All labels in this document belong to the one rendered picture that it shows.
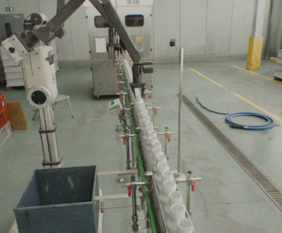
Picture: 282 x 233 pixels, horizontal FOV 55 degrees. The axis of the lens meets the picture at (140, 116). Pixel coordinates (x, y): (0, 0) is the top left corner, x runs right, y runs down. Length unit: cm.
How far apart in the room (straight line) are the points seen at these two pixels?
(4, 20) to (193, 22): 740
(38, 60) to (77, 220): 103
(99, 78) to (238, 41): 788
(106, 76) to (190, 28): 653
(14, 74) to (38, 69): 621
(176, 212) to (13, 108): 421
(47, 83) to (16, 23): 1021
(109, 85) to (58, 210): 509
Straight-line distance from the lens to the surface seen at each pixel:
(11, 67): 804
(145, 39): 603
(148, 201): 106
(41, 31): 164
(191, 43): 1198
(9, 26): 1211
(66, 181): 148
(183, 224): 73
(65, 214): 120
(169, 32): 1173
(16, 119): 485
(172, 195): 82
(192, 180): 102
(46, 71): 184
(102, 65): 605
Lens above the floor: 162
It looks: 19 degrees down
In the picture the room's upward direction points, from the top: 2 degrees counter-clockwise
